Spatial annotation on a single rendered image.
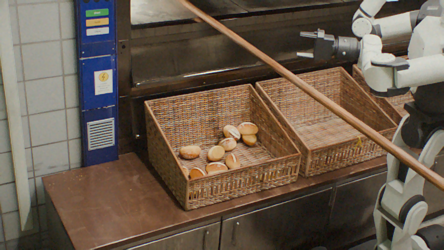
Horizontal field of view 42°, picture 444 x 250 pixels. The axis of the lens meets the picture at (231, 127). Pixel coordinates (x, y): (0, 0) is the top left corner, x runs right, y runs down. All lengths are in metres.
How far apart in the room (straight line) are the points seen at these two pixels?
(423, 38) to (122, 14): 1.16
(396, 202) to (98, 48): 1.37
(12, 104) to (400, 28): 1.56
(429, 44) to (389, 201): 0.73
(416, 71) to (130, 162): 1.34
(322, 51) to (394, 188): 0.68
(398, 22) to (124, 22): 1.10
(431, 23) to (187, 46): 1.05
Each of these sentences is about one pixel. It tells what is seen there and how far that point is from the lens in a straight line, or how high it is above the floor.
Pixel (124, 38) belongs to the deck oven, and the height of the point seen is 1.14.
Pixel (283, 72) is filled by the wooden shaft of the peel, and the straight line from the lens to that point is 2.09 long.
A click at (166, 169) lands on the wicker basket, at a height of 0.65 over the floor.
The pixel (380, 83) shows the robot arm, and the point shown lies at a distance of 1.92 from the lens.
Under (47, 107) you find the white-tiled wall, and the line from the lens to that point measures 2.45.
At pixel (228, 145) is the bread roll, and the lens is 2.70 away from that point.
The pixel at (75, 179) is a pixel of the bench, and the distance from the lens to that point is 2.54.
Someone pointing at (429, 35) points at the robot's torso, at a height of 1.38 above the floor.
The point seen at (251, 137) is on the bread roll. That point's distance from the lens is 2.75.
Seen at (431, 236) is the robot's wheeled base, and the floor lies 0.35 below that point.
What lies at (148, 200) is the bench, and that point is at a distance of 2.40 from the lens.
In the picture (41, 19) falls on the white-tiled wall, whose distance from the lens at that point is 2.30.
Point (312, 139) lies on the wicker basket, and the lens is 2.92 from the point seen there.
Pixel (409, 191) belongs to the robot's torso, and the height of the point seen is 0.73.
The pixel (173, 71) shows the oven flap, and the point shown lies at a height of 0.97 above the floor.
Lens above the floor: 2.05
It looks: 30 degrees down
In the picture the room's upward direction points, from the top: 6 degrees clockwise
